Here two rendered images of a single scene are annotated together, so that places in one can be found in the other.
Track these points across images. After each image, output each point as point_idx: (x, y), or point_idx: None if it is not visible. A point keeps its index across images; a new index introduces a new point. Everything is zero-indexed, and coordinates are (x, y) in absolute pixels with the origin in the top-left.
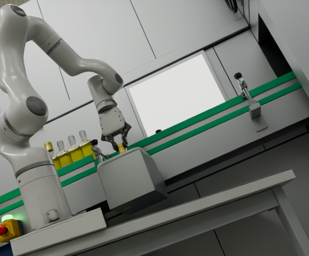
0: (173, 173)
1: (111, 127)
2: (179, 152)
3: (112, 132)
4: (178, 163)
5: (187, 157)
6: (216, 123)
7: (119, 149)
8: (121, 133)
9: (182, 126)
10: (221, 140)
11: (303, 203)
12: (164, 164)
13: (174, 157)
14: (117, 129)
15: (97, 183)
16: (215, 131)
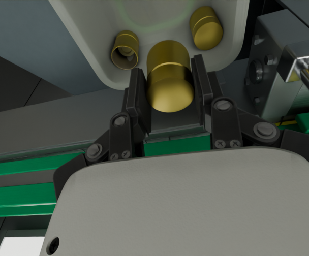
0: (107, 92)
1: (181, 202)
2: (72, 126)
3: (195, 151)
4: (89, 105)
5: (67, 114)
6: None
7: (176, 56)
8: (125, 128)
9: (31, 190)
10: (5, 127)
11: (53, 100)
12: (113, 108)
13: (87, 118)
14: (137, 159)
15: None
16: None
